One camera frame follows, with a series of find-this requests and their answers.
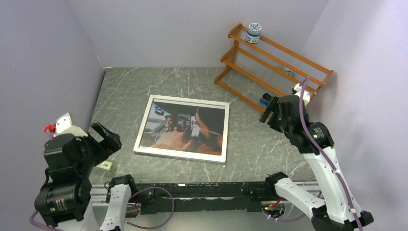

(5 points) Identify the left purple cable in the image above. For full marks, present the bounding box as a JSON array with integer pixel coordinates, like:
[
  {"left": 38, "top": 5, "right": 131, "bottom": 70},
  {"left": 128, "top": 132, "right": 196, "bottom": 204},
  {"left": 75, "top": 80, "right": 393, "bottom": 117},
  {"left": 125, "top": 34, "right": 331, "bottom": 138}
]
[{"left": 29, "top": 186, "right": 175, "bottom": 231}]

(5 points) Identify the printed photo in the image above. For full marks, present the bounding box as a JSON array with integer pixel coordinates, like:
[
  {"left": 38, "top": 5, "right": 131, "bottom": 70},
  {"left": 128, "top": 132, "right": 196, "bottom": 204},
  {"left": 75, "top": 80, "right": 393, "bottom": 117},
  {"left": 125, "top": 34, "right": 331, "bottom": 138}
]
[{"left": 139, "top": 99, "right": 226, "bottom": 157}]

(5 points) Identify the wooden picture frame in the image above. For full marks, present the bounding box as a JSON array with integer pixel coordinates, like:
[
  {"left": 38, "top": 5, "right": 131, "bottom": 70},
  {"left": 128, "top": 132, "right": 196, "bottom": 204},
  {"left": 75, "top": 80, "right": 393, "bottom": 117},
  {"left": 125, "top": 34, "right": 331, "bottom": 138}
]
[{"left": 133, "top": 94, "right": 231, "bottom": 164}]

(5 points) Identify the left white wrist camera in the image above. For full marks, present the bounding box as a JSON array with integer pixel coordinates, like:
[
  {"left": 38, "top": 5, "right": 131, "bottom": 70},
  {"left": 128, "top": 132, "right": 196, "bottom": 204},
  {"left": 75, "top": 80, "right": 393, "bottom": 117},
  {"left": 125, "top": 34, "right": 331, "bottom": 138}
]
[{"left": 44, "top": 112, "right": 88, "bottom": 139}]

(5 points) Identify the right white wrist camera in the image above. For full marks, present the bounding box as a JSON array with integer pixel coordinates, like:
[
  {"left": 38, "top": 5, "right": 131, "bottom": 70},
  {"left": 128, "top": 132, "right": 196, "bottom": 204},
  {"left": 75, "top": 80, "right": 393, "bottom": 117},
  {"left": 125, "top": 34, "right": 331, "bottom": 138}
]
[{"left": 292, "top": 83, "right": 311, "bottom": 107}]

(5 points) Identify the small blue white jar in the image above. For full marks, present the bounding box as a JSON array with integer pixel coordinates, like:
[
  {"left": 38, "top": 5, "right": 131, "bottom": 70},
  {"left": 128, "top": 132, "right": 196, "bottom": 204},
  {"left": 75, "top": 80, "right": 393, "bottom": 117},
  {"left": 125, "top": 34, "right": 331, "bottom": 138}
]
[{"left": 245, "top": 23, "right": 262, "bottom": 44}]

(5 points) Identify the small staples box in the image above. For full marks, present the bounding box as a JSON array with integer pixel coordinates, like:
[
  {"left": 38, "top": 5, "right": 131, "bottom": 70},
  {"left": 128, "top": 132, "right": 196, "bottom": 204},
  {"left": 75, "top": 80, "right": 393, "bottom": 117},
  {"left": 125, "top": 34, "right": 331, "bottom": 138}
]
[{"left": 96, "top": 161, "right": 115, "bottom": 173}]

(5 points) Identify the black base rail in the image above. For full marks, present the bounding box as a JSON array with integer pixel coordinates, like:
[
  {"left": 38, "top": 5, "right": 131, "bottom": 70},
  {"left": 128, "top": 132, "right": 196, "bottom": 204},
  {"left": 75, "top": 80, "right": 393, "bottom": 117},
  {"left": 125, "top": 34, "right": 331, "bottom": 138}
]
[{"left": 129, "top": 181, "right": 284, "bottom": 215}]

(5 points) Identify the blue stapler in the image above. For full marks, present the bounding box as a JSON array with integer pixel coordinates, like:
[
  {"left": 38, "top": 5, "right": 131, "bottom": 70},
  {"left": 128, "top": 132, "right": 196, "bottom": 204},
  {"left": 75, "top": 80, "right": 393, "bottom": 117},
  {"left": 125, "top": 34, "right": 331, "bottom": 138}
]
[{"left": 259, "top": 98, "right": 270, "bottom": 107}]

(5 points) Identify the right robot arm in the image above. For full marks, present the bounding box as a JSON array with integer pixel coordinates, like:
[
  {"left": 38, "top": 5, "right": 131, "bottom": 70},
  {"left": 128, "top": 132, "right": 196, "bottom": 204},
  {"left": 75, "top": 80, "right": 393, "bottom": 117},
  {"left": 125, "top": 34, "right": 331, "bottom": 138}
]
[{"left": 259, "top": 93, "right": 374, "bottom": 231}]

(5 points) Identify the orange wooden rack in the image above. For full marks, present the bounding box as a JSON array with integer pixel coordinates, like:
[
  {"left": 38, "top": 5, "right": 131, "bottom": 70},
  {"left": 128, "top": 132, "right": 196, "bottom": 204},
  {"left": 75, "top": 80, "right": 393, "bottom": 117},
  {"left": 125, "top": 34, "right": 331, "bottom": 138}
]
[{"left": 214, "top": 23, "right": 334, "bottom": 113}]

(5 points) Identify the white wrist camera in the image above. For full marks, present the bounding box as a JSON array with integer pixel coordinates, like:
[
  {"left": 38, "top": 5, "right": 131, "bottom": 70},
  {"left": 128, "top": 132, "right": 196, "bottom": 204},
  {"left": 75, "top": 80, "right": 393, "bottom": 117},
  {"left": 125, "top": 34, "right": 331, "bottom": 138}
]
[
  {"left": 292, "top": 83, "right": 311, "bottom": 107},
  {"left": 44, "top": 112, "right": 88, "bottom": 139}
]

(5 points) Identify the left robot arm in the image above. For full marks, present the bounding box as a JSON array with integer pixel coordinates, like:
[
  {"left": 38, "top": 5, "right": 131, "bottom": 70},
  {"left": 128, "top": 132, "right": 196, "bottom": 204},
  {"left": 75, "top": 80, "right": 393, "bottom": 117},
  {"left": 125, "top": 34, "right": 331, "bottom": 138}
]
[{"left": 34, "top": 122, "right": 138, "bottom": 231}]

